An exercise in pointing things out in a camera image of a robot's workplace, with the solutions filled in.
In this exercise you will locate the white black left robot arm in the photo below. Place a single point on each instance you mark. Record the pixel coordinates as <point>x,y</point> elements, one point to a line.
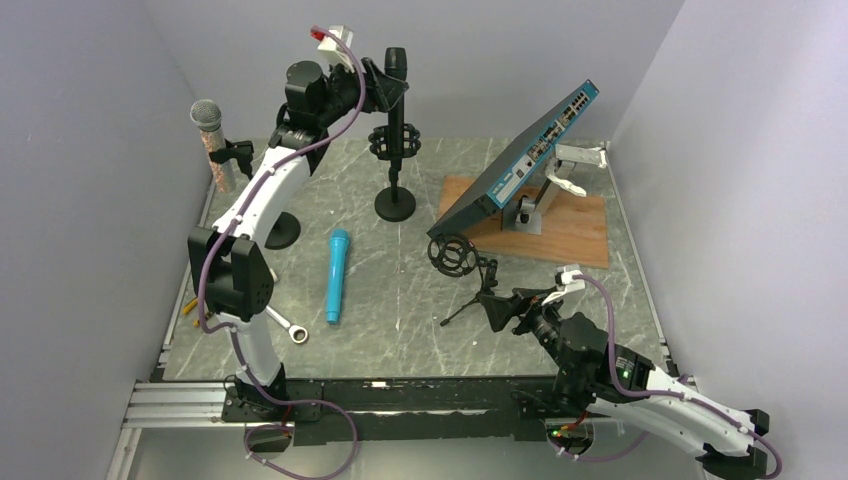
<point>231,277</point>

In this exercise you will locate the black clip microphone stand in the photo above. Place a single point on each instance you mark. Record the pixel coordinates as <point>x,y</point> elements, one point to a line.
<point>260,207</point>

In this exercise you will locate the silver ratchet wrench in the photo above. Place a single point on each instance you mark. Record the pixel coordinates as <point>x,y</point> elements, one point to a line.
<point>298,334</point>

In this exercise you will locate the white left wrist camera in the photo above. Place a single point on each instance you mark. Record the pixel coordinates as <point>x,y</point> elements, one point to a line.
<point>334,51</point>

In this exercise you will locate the yellow handled pliers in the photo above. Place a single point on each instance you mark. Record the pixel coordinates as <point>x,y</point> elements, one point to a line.
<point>188,311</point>

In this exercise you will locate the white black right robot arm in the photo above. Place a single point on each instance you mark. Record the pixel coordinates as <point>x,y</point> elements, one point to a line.
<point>599,376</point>

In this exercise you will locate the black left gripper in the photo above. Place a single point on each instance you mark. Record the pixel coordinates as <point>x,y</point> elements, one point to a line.
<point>380,91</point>

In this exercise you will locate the silver head glitter microphone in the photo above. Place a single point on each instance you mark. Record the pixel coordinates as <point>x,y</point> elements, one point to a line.
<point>207,116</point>

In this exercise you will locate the black round base stand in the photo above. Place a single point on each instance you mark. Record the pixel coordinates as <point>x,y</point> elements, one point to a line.
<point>394,203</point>

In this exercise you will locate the blue microphone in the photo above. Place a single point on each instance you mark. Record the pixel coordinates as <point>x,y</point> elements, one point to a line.
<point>338,243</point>

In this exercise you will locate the blue network switch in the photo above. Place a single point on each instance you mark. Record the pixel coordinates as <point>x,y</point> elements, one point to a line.
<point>528,152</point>

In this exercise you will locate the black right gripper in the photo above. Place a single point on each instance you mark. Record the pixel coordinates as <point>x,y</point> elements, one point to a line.
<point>528,300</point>

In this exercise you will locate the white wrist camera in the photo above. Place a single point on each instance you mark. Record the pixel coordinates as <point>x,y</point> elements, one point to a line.
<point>566,282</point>
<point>334,51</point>

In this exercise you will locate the black microphone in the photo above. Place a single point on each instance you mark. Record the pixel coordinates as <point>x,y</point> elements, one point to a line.
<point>396,112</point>

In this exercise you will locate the black tripod shock mount stand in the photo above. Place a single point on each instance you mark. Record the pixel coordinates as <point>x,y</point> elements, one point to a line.
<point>456,256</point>

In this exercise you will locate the wooden board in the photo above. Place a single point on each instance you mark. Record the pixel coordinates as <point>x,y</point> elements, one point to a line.
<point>573,229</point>

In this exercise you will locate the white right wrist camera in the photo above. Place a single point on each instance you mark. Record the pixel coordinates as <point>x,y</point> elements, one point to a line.
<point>566,282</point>

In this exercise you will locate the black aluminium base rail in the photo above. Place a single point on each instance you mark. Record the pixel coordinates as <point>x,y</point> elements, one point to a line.
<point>330,410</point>

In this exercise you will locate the grey metal bracket stand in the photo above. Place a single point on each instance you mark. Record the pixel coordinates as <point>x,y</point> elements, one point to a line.
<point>525,215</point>

